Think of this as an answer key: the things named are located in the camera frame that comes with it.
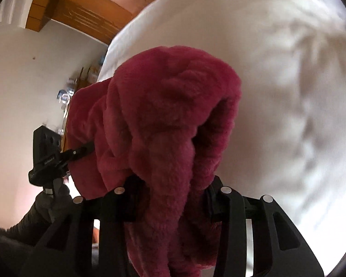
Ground left gloved hand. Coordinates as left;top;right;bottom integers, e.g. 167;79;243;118
34;184;73;223

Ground wooden side cabinet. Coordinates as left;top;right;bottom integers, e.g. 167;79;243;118
56;66;101;153

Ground white bed blanket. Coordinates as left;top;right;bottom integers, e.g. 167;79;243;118
99;0;346;274

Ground magenta fleece pants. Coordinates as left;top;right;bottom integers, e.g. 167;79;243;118
66;46;241;276

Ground wooden wardrobe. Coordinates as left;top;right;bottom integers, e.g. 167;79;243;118
25;0;155;44

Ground glass jar on cabinet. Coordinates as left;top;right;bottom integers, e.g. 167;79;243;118
57;89;71;105

